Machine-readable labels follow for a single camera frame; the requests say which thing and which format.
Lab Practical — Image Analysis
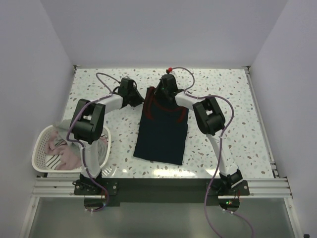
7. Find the navy basketball tank top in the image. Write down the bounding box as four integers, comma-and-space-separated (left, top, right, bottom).
133, 87, 189, 166

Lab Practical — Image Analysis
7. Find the grey garment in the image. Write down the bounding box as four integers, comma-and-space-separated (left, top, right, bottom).
53, 119, 109, 167

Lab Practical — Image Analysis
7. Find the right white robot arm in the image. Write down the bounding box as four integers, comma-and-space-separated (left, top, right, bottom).
155, 68, 243, 195

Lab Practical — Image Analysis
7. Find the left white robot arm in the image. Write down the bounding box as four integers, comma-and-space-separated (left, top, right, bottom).
66, 78, 144, 194

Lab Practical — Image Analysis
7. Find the pink garment in basket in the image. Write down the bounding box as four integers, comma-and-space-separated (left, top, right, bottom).
45, 130, 81, 171

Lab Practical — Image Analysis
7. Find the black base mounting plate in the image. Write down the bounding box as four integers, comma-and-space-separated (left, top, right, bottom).
72, 176, 250, 208

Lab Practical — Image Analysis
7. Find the striped white garment in basket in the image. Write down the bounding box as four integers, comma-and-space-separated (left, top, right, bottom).
46, 155, 61, 170

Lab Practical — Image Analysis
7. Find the white laundry basket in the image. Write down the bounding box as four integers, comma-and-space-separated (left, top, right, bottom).
31, 125, 111, 174

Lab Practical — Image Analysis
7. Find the aluminium frame rail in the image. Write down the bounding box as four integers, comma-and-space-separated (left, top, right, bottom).
31, 178, 292, 198

